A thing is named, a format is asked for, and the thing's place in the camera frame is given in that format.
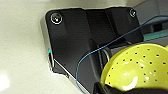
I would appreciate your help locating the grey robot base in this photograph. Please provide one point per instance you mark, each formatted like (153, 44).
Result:
(73, 36)

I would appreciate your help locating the yellow plastic bowl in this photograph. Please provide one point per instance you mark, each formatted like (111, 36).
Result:
(140, 70)

